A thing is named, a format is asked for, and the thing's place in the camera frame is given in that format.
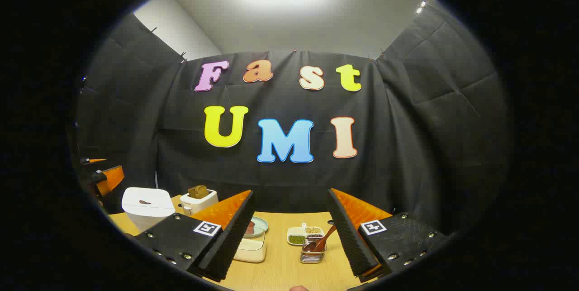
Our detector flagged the black backdrop cloth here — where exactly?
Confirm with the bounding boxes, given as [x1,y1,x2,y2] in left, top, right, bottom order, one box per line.
[75,0,512,237]

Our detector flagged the white toaster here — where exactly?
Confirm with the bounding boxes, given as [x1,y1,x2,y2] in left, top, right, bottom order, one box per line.
[180,189,218,216]

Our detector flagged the pale green plate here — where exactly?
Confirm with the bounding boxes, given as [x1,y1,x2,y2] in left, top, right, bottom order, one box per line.
[244,216,269,238]

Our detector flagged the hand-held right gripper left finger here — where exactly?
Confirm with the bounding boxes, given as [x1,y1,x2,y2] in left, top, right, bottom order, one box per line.
[134,190,255,282]

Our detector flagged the white divided dish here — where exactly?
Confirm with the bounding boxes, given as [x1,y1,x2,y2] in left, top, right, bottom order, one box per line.
[287,223,325,246]

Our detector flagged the brown wooden spoon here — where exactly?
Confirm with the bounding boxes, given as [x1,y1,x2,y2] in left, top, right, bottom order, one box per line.
[303,224,337,253]

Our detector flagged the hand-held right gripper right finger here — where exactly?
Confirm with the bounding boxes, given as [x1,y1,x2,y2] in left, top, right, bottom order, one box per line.
[327,188,449,282]

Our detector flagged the white rice cooker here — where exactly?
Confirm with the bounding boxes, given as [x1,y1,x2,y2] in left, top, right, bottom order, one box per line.
[121,187,176,232]

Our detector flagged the metal wire chopstick holder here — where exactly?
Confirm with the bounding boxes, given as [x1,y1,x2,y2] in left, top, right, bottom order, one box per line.
[300,239,327,264]

